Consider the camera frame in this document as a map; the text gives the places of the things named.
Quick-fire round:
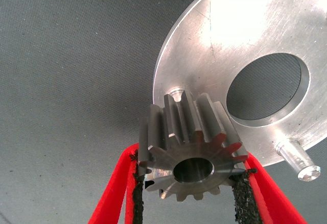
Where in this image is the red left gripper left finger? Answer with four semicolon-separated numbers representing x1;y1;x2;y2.
88;143;145;224

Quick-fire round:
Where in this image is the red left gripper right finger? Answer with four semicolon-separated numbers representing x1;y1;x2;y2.
228;152;307;224

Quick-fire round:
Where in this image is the small steel planetary gear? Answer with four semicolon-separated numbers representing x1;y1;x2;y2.
137;90;249;202

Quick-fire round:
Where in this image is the round metal carrier plate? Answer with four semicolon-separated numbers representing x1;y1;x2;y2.
152;0;327;183

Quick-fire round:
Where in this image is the dark grey table cloth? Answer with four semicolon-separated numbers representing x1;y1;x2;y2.
0;0;327;224

